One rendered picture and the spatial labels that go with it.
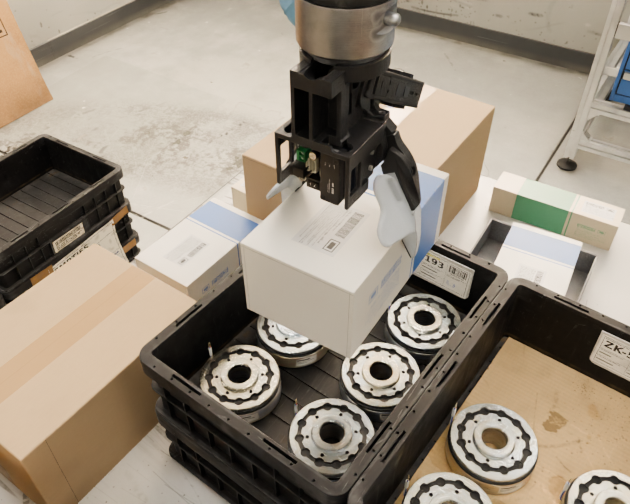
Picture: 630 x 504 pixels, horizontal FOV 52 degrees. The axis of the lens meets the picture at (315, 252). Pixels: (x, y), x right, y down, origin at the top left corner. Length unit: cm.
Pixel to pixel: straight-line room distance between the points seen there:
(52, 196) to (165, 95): 148
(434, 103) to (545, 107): 196
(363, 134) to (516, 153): 235
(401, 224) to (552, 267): 58
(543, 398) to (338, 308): 41
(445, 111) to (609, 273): 43
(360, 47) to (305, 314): 25
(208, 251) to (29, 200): 82
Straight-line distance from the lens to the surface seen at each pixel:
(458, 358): 78
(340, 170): 52
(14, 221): 179
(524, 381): 91
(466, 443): 80
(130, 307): 95
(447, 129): 122
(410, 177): 57
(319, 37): 48
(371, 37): 48
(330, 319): 58
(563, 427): 88
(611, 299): 125
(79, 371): 89
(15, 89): 324
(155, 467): 98
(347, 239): 59
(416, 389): 75
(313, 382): 87
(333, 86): 48
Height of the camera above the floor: 153
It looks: 43 degrees down
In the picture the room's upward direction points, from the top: straight up
